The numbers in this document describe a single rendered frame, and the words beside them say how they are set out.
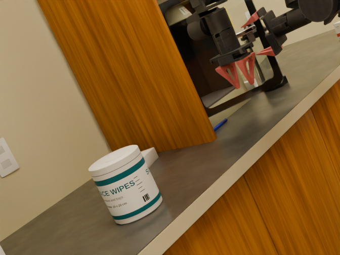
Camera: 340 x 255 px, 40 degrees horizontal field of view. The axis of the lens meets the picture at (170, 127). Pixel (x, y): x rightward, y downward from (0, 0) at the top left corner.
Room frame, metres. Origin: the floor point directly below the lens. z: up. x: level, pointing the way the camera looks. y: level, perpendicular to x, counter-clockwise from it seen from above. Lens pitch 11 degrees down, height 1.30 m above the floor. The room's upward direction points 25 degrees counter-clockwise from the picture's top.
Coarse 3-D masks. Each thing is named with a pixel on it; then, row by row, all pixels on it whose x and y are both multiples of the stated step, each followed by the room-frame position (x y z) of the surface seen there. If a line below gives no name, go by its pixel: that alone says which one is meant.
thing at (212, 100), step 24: (168, 0) 1.52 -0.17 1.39; (240, 0) 1.52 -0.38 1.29; (168, 24) 1.51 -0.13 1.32; (240, 24) 1.52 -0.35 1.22; (192, 48) 1.52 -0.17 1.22; (216, 48) 1.52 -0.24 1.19; (264, 48) 1.53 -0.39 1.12; (192, 72) 1.51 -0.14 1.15; (216, 72) 1.52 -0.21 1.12; (240, 72) 1.52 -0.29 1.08; (264, 72) 1.52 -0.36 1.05; (216, 96) 1.52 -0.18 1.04; (240, 96) 1.52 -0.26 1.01
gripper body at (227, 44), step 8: (224, 32) 1.16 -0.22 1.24; (232, 32) 1.16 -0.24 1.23; (216, 40) 1.17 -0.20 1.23; (224, 40) 1.16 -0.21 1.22; (232, 40) 1.16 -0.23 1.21; (224, 48) 1.16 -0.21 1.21; (232, 48) 1.16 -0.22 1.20; (240, 48) 1.13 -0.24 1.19; (248, 48) 1.17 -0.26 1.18; (216, 56) 1.21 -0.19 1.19; (224, 56) 1.16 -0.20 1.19
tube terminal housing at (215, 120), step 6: (156, 0) 1.56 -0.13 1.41; (162, 0) 1.58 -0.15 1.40; (246, 102) 1.72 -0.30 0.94; (228, 108) 1.64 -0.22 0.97; (234, 108) 1.66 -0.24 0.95; (216, 114) 1.59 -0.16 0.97; (222, 114) 1.61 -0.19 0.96; (228, 114) 1.63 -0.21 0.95; (210, 120) 1.56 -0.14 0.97; (216, 120) 1.58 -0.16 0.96
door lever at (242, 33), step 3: (249, 24) 1.52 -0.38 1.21; (246, 27) 1.52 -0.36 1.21; (249, 27) 1.47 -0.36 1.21; (252, 27) 1.47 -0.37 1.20; (255, 27) 1.47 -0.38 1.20; (243, 30) 1.47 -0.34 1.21; (246, 30) 1.47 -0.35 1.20; (249, 30) 1.47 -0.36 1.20; (252, 30) 1.48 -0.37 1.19; (237, 33) 1.47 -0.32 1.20; (240, 33) 1.47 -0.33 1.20; (243, 33) 1.47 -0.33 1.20; (246, 33) 1.47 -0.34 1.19; (237, 36) 1.47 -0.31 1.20; (240, 36) 1.47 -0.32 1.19
